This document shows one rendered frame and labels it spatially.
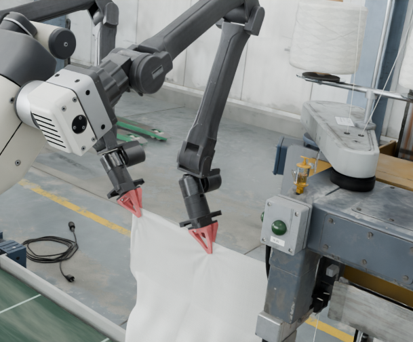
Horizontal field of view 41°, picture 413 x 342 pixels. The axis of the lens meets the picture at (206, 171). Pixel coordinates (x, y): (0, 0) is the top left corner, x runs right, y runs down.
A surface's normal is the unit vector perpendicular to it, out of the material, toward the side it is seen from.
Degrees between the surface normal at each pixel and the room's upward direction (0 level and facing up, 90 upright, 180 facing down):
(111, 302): 0
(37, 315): 0
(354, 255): 90
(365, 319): 90
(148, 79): 91
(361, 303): 90
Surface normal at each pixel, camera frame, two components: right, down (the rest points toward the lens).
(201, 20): 0.78, 0.26
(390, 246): -0.61, 0.20
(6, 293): 0.10, -0.94
